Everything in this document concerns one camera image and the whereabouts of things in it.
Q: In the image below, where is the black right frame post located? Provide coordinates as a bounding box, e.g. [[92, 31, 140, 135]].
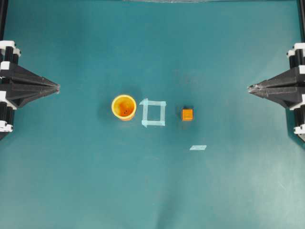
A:
[[297, 0, 305, 42]]

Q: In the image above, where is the orange cube block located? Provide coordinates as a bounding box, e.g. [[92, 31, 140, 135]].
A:
[[182, 107, 194, 122]]

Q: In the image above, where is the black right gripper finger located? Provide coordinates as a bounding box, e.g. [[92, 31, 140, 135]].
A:
[[248, 87, 302, 110], [247, 67, 299, 92]]

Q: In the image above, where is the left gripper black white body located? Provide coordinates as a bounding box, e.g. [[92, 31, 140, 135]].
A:
[[0, 40, 20, 133]]

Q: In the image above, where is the light blue tape square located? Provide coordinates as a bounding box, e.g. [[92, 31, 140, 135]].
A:
[[140, 98, 166, 127]]

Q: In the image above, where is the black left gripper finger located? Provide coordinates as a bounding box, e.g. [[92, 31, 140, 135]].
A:
[[5, 86, 60, 109], [6, 63, 59, 88]]

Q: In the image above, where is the black frame post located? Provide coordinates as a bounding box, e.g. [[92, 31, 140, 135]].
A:
[[297, 0, 305, 42], [0, 0, 9, 41]]

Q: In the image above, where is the yellow orange plastic cup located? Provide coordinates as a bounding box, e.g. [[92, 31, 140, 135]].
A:
[[112, 94, 137, 121]]

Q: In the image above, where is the small light blue tape strip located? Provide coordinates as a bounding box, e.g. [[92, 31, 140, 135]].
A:
[[190, 145, 207, 151]]

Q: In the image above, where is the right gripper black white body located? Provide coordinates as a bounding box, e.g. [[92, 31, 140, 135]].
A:
[[286, 43, 305, 135]]

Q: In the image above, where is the black left frame post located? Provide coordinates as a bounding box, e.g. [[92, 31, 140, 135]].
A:
[[0, 0, 9, 41]]

